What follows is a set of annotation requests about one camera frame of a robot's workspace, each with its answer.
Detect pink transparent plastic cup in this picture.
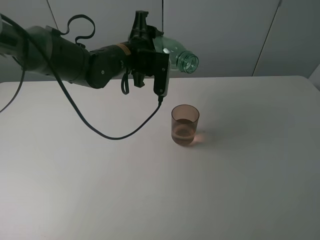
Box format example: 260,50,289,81
171,104,200,146

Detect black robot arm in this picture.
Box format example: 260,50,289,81
0,10,163,89

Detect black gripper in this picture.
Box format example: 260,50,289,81
128,10,164,88

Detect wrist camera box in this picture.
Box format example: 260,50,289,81
153,52,170,97

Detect green transparent plastic bottle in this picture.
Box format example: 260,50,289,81
153,36,199,74

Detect black camera cable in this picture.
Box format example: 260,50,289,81
0,13,165,141

